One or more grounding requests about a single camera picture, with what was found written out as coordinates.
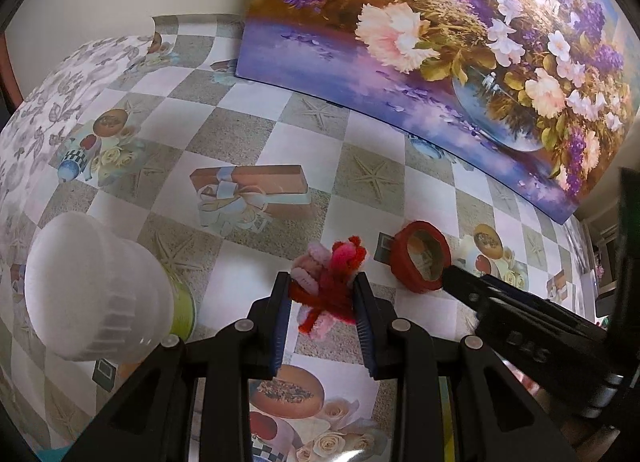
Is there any checkered printed tablecloth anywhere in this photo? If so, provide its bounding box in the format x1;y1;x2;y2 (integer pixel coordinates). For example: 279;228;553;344
0;14;616;462

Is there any red pink pipe cleaner flower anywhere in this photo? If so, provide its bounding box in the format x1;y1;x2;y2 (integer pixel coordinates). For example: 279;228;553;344
290;236;370;340

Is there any white bottle with green label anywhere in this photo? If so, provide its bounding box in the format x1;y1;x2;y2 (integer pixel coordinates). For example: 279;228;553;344
24;212;197;363

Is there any flower painting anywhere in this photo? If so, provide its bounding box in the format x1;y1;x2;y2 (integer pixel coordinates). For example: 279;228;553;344
235;0;638;225

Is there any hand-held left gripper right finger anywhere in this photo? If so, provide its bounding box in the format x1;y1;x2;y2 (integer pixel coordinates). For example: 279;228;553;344
352;272;581;462

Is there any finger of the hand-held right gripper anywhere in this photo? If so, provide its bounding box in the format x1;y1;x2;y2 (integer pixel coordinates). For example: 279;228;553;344
479;274;572;317
440;264;490;317

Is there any red tape roll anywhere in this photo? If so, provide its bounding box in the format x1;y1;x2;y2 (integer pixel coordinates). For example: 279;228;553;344
377;221;452;295

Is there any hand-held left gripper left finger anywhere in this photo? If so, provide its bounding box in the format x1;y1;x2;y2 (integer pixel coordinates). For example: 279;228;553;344
75;271;293;462

